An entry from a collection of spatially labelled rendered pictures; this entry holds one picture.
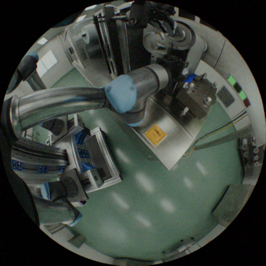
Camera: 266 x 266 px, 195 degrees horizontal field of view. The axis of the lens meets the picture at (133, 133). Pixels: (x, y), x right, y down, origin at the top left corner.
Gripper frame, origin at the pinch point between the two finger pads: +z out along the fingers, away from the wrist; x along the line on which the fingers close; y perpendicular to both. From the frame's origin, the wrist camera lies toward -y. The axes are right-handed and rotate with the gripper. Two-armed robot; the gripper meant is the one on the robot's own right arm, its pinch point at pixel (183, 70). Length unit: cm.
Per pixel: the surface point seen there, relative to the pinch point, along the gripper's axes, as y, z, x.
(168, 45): 9.7, -5.9, 7.1
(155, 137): -16.6, -27.4, -10.6
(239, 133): -17, 46, -72
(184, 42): 13.0, -3.4, 2.1
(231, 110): -81, 263, -130
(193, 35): 18.2, -2.9, -0.1
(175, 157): -19.0, -26.1, -23.7
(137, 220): -109, -115, -105
